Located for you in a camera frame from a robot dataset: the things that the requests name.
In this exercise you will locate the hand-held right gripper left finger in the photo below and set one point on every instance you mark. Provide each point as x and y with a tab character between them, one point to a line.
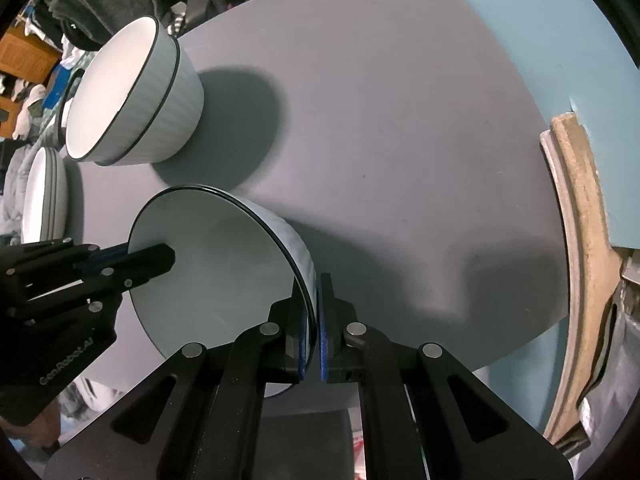
300	350

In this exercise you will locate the dark grey towel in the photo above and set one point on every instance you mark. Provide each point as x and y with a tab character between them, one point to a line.
105	0

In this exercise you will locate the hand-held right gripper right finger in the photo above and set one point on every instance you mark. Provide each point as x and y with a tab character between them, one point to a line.
325	350

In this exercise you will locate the black office chair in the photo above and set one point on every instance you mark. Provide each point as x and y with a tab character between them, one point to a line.
210	0

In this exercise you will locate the silver grey bag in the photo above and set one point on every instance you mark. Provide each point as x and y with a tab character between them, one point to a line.
617	340

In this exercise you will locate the striped grey white cloth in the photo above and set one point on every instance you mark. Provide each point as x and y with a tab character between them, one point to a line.
176	22

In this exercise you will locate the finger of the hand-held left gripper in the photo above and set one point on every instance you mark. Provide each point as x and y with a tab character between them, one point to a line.
150	262
50	255

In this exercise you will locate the wooden cabinet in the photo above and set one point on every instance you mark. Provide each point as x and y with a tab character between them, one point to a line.
27	57

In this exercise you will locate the small white plate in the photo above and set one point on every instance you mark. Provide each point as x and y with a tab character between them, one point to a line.
36	195

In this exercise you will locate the beige wooden frame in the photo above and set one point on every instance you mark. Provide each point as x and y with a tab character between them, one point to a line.
582	240

